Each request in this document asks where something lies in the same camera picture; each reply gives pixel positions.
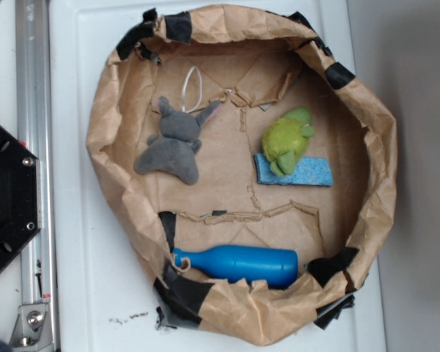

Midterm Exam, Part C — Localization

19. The blue sponge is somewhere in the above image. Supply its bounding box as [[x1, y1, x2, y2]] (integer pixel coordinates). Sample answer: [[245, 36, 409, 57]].
[[254, 153, 334, 187]]

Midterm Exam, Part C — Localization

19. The green plush frog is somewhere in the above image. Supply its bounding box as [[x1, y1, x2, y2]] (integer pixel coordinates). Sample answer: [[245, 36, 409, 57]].
[[262, 106, 316, 177]]

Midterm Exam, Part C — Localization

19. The grey plush rabbit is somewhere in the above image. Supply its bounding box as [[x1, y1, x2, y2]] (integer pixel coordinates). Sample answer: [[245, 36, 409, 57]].
[[134, 96, 221, 186]]

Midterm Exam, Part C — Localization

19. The brown paper bag bin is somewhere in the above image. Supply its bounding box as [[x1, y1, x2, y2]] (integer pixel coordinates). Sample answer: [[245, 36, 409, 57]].
[[87, 4, 397, 345]]

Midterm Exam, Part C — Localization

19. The aluminium rail frame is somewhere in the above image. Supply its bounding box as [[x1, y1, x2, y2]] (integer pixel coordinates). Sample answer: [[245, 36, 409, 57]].
[[10, 1, 60, 351]]

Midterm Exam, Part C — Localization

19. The blue plastic bottle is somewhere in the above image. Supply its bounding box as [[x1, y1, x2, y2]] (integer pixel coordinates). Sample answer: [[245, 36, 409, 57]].
[[173, 245, 298, 288]]

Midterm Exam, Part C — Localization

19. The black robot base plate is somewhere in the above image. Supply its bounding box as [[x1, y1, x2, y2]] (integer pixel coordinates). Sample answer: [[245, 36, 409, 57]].
[[0, 126, 40, 274]]

